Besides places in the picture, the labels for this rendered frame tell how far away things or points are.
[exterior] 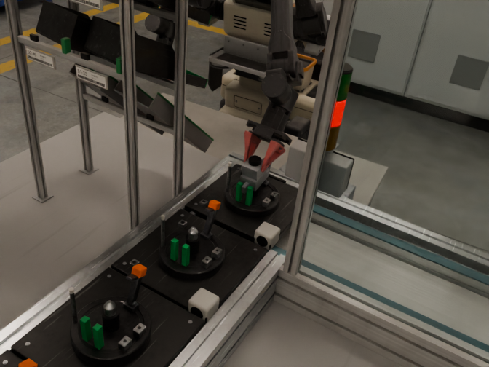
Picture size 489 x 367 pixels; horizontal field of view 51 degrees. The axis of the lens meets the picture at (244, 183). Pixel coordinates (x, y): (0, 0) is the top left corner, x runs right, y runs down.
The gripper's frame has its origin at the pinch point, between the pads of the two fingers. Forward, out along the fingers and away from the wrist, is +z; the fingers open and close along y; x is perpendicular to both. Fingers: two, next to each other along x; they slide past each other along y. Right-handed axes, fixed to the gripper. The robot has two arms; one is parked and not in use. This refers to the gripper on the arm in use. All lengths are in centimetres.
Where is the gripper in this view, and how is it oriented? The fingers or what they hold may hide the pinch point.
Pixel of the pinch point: (255, 164)
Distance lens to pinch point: 121.5
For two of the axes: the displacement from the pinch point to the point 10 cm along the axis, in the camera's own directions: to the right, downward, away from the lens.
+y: 8.5, 3.6, -3.8
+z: -4.1, 9.1, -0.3
